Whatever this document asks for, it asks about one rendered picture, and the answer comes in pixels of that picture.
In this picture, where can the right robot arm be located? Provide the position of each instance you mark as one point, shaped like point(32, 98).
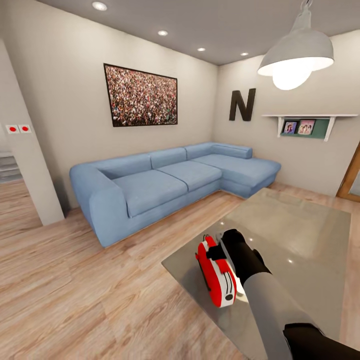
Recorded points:
point(287, 331)

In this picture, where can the shelf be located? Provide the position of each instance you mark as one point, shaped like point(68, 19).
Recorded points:
point(322, 128)

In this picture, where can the radio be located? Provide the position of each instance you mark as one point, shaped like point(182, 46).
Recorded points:
point(218, 277)

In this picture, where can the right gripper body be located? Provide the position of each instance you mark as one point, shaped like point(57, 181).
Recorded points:
point(216, 253)

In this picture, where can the electric switch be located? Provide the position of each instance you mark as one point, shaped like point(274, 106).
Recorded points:
point(25, 128)
point(12, 129)

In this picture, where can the room light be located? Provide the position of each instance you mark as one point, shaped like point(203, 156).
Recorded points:
point(302, 42)

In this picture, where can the decorative sign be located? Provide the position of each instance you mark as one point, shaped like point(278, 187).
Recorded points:
point(246, 111)

